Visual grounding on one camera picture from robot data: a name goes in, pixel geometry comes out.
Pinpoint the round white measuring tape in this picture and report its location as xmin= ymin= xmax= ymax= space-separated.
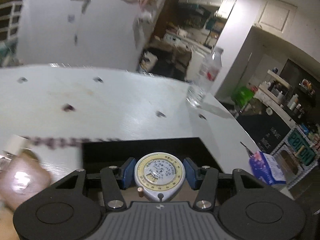
xmin=134 ymin=152 xmax=185 ymax=202

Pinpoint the green plastic bag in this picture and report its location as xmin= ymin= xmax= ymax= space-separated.
xmin=231 ymin=86 xmax=254 ymax=107

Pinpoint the green poison sign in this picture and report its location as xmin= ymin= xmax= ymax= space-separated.
xmin=287 ymin=128 xmax=316 ymax=166

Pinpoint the white charger plug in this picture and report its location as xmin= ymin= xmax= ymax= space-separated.
xmin=3 ymin=135 xmax=29 ymax=155

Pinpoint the black cardboard box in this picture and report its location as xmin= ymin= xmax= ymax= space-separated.
xmin=81 ymin=138 xmax=222 ymax=173

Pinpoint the clear plastic water bottle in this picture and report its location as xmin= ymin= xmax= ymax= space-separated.
xmin=186 ymin=47 xmax=223 ymax=108

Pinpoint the blue tissue pack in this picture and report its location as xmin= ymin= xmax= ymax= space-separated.
xmin=249 ymin=151 xmax=286 ymax=186

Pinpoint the brown wooden coaster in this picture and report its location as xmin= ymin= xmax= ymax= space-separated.
xmin=1 ymin=148 xmax=51 ymax=210

